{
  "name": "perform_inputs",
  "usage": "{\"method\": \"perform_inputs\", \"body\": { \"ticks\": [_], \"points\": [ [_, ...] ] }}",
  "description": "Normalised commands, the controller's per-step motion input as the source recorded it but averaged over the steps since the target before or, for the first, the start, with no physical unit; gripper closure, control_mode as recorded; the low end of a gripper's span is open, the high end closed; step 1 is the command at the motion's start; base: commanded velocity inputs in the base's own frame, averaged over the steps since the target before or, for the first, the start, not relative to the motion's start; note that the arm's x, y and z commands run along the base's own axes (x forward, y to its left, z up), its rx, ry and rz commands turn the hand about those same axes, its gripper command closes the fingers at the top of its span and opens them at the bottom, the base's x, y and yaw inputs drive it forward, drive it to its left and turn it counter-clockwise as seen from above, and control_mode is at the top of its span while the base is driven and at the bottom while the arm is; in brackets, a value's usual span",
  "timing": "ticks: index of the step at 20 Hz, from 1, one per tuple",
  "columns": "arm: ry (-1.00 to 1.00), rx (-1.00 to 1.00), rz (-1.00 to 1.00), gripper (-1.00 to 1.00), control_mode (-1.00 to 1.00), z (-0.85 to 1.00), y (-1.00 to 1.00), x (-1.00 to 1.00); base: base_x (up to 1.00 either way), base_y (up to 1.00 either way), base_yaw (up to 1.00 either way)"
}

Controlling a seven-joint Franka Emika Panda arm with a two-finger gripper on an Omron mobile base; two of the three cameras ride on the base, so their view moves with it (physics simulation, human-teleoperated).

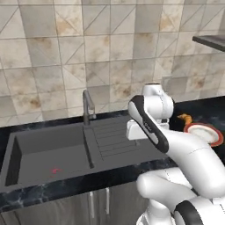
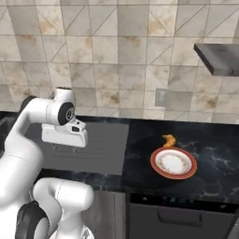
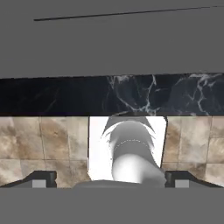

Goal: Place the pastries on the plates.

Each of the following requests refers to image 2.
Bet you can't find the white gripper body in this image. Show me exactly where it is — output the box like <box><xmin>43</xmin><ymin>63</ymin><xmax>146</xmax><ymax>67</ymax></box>
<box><xmin>41</xmin><ymin>122</ymin><xmax>89</xmax><ymax>148</ymax></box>

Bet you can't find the grey cupboard door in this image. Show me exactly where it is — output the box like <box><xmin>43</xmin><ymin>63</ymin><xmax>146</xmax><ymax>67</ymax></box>
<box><xmin>82</xmin><ymin>190</ymin><xmax>128</xmax><ymax>239</ymax></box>

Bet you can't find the golden croissant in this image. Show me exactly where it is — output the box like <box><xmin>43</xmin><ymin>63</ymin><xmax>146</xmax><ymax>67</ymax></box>
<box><xmin>162</xmin><ymin>134</ymin><xmax>176</xmax><ymax>148</ymax></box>

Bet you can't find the red-rimmed white plate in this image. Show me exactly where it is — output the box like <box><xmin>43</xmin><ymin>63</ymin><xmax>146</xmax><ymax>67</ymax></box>
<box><xmin>149</xmin><ymin>147</ymin><xmax>198</xmax><ymax>181</ymax></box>

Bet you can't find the dark dishwasher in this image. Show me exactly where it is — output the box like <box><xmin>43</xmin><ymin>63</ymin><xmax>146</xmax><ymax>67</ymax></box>
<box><xmin>126</xmin><ymin>193</ymin><xmax>239</xmax><ymax>239</ymax></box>

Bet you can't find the grey wall socket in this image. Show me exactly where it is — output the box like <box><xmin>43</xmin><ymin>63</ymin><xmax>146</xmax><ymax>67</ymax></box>
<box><xmin>154</xmin><ymin>88</ymin><xmax>169</xmax><ymax>107</ymax></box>

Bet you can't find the dark dishwasher handle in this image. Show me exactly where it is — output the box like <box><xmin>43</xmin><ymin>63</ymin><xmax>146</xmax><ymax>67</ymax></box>
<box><xmin>157</xmin><ymin>206</ymin><xmax>204</xmax><ymax>228</ymax></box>

